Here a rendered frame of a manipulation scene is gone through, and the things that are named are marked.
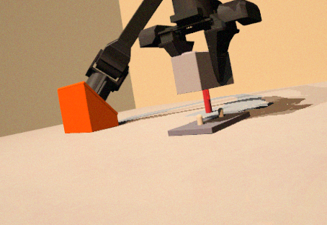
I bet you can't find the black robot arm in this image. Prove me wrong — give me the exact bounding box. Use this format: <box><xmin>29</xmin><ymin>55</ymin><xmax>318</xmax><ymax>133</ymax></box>
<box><xmin>85</xmin><ymin>0</ymin><xmax>163</xmax><ymax>101</ymax></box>

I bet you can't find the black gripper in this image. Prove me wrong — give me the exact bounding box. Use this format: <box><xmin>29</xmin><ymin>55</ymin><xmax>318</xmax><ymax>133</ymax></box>
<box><xmin>138</xmin><ymin>0</ymin><xmax>262</xmax><ymax>82</ymax></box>

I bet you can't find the red peg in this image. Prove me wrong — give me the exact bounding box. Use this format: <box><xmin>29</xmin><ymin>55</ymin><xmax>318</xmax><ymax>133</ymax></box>
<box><xmin>202</xmin><ymin>89</ymin><xmax>212</xmax><ymax>113</ymax></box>

